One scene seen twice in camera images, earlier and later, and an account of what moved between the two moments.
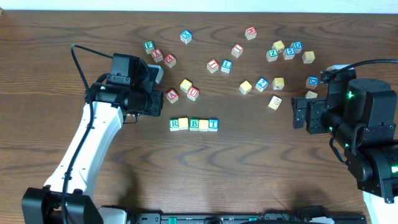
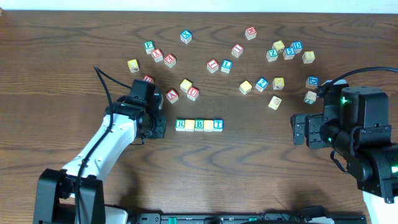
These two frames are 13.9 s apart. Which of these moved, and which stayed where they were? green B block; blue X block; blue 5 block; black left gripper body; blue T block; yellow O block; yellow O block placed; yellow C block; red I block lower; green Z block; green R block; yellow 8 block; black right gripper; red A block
Moved: green R block; green B block; yellow O block placed; blue T block; yellow O block; black left gripper body; black right gripper
Stayed: yellow C block; yellow 8 block; red I block lower; blue X block; red A block; blue 5 block; green Z block
